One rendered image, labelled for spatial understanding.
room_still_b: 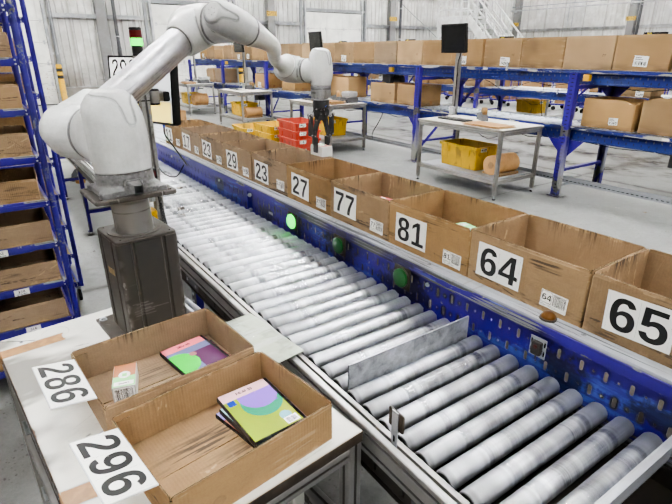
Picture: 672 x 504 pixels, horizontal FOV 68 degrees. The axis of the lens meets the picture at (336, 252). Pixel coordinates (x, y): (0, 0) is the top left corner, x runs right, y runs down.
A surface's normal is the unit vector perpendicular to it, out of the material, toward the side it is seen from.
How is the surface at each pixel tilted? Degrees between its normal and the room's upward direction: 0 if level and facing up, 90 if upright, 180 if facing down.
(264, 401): 0
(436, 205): 90
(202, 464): 2
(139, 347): 89
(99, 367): 89
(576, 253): 89
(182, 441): 2
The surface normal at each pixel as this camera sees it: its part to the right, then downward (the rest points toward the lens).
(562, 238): -0.82, 0.21
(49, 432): 0.00, -0.93
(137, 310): 0.65, 0.29
